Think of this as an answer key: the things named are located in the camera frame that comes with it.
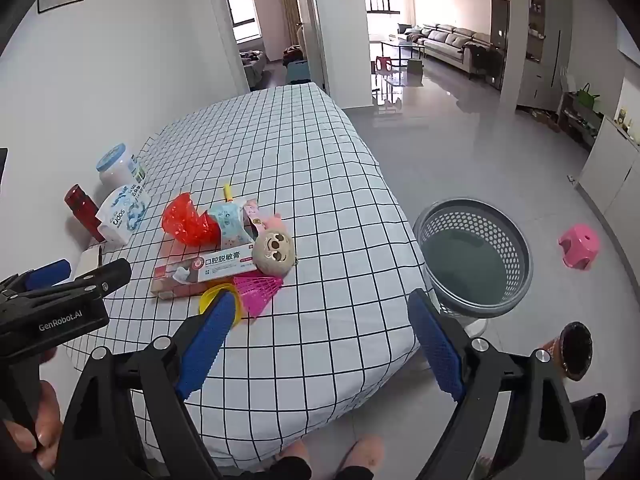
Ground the white blue tissue pack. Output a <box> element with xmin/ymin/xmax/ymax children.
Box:
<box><xmin>95</xmin><ymin>183</ymin><xmax>152</xmax><ymax>246</ymax></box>

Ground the blue suitcase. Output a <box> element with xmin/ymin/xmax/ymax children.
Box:
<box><xmin>287</xmin><ymin>60</ymin><xmax>313</xmax><ymax>85</ymax></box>

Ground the glass coffee table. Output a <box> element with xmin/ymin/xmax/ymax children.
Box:
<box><xmin>382</xmin><ymin>40</ymin><xmax>426</xmax><ymax>61</ymax></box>

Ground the checked tablecloth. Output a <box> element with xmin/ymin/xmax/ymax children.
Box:
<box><xmin>65</xmin><ymin>82</ymin><xmax>431</xmax><ymax>473</ymax></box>

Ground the wooden display cabinet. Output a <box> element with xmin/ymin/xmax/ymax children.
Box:
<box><xmin>525</xmin><ymin>0</ymin><xmax>561</xmax><ymax>106</ymax></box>

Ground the red plastic bag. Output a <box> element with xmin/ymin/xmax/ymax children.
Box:
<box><xmin>161</xmin><ymin>192</ymin><xmax>222</xmax><ymax>247</ymax></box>

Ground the green bag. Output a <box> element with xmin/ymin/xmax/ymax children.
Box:
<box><xmin>575</xmin><ymin>82</ymin><xmax>601</xmax><ymax>111</ymax></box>

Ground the brown cup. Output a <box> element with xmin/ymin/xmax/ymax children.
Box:
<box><xmin>542</xmin><ymin>322</ymin><xmax>594</xmax><ymax>381</ymax></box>

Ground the light blue snack packet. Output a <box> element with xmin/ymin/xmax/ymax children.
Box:
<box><xmin>207</xmin><ymin>203</ymin><xmax>253</xmax><ymax>248</ymax></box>

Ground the dark chair with clothes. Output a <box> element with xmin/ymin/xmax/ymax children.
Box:
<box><xmin>462</xmin><ymin>42</ymin><xmax>503</xmax><ymax>83</ymax></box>

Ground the person's left foot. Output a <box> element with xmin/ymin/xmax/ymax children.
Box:
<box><xmin>277</xmin><ymin>440</ymin><xmax>313</xmax><ymax>480</ymax></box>

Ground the person's foot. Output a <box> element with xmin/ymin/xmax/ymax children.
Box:
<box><xmin>335</xmin><ymin>435</ymin><xmax>386</xmax><ymax>480</ymax></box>
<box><xmin>277</xmin><ymin>440</ymin><xmax>313</xmax><ymax>480</ymax></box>

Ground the beige plush toy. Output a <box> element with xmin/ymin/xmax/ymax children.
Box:
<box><xmin>251</xmin><ymin>212</ymin><xmax>296</xmax><ymax>277</ymax></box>

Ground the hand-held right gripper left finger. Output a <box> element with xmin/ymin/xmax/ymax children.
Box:
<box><xmin>55</xmin><ymin>291</ymin><xmax>238</xmax><ymax>480</ymax></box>

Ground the white notepad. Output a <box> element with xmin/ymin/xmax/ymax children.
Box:
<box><xmin>72</xmin><ymin>245</ymin><xmax>103</xmax><ymax>281</ymax></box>

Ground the bed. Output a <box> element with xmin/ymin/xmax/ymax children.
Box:
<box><xmin>240</xmin><ymin>50</ymin><xmax>268</xmax><ymax>86</ymax></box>

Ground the pink badminton shuttlecock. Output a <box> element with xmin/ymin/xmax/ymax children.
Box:
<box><xmin>231</xmin><ymin>272</ymin><xmax>285</xmax><ymax>318</ymax></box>

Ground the toothpaste box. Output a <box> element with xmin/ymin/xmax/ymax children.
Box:
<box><xmin>150</xmin><ymin>247</ymin><xmax>261</xmax><ymax>301</ymax></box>

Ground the black cup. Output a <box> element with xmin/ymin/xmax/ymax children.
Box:
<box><xmin>570</xmin><ymin>394</ymin><xmax>608</xmax><ymax>441</ymax></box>

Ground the pink wrapper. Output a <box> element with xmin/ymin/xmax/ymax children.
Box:
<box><xmin>241</xmin><ymin>198</ymin><xmax>271</xmax><ymax>241</ymax></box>

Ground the bedroom window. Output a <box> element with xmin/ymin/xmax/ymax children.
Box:
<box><xmin>223</xmin><ymin>0</ymin><xmax>262</xmax><ymax>43</ymax></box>

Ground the grey plastic basket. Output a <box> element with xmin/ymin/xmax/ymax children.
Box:
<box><xmin>412</xmin><ymin>198</ymin><xmax>533</xmax><ymax>318</ymax></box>

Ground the pink plastic stool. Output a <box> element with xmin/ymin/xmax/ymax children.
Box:
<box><xmin>558</xmin><ymin>224</ymin><xmax>601</xmax><ymax>269</ymax></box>

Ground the person's right foot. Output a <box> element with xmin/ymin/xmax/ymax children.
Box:
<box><xmin>335</xmin><ymin>435</ymin><xmax>386</xmax><ymax>480</ymax></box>

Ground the person's left hand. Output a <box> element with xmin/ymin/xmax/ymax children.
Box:
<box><xmin>0</xmin><ymin>349</ymin><xmax>65</xmax><ymax>471</ymax></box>

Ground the white jar with blue lid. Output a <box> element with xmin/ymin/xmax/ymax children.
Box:
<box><xmin>96</xmin><ymin>143</ymin><xmax>147</xmax><ymax>191</ymax></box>

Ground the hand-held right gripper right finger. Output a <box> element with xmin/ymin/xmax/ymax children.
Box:
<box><xmin>406</xmin><ymin>290</ymin><xmax>586</xmax><ymax>480</ymax></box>

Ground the grey sofa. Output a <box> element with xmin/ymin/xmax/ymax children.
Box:
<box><xmin>417</xmin><ymin>23</ymin><xmax>493</xmax><ymax>78</ymax></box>

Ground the yellow plastic ring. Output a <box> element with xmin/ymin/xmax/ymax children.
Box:
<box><xmin>199</xmin><ymin>282</ymin><xmax>245</xmax><ymax>323</ymax></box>

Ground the white cabinet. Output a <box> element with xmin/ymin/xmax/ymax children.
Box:
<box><xmin>575</xmin><ymin>115</ymin><xmax>640</xmax><ymax>241</ymax></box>

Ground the red thermos bottle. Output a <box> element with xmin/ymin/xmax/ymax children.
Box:
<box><xmin>64</xmin><ymin>184</ymin><xmax>106</xmax><ymax>242</ymax></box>

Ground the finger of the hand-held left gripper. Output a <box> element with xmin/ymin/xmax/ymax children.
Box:
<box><xmin>0</xmin><ymin>258</ymin><xmax>72</xmax><ymax>301</ymax></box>
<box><xmin>30</xmin><ymin>258</ymin><xmax>133</xmax><ymax>308</ymax></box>

